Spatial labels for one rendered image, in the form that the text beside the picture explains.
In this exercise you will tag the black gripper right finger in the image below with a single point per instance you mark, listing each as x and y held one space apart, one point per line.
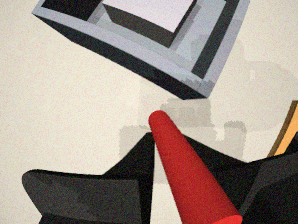
240 180

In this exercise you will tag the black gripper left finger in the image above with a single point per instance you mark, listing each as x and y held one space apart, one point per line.
121 194

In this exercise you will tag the red tapered peg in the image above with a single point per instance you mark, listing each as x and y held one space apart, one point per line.
198 196

